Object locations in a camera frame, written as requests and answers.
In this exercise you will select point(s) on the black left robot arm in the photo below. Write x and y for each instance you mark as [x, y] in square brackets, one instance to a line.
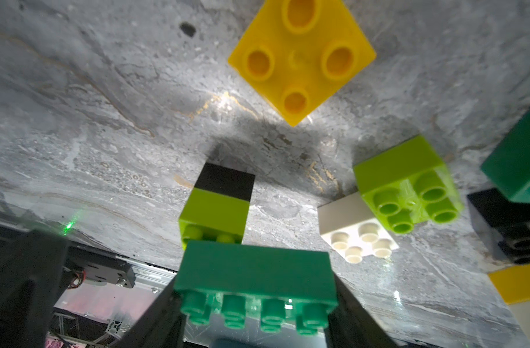
[31, 268]

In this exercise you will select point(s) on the lime green square brick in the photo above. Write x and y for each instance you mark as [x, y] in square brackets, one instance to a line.
[213, 217]

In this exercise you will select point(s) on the dark green long brick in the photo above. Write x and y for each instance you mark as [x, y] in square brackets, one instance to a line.
[508, 166]
[270, 284]

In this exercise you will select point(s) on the black square brick centre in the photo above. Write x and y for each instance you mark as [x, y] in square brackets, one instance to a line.
[502, 225]

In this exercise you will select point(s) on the yellow square brick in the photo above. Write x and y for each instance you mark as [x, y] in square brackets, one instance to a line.
[297, 54]
[513, 283]

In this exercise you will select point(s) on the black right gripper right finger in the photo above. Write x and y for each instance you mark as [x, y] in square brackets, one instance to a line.
[350, 325]

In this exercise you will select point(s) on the lime green brick centre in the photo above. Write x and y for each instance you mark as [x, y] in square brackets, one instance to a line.
[407, 185]

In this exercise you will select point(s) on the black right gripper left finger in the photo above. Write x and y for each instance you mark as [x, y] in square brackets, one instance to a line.
[161, 325]

